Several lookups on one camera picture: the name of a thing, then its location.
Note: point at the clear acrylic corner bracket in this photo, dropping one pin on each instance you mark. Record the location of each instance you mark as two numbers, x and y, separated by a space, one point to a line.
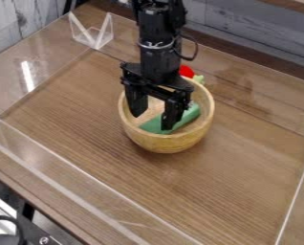
92 37

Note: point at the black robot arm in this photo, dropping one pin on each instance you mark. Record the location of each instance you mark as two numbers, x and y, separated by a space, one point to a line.
160 20

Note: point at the clear acrylic enclosure wall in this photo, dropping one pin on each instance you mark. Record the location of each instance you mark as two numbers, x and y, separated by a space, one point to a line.
232 191

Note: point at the red toy strawberry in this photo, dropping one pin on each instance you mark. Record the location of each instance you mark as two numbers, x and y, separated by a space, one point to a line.
187 72

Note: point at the green rectangular block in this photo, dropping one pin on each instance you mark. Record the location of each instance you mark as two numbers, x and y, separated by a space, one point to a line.
152 125

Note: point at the brown wooden bowl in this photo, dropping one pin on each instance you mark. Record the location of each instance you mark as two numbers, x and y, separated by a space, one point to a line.
180 139

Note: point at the black device with logo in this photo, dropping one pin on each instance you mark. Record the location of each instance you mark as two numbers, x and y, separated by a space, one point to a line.
40 230

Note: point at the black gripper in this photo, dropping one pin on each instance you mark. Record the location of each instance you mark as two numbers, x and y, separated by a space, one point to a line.
154 78

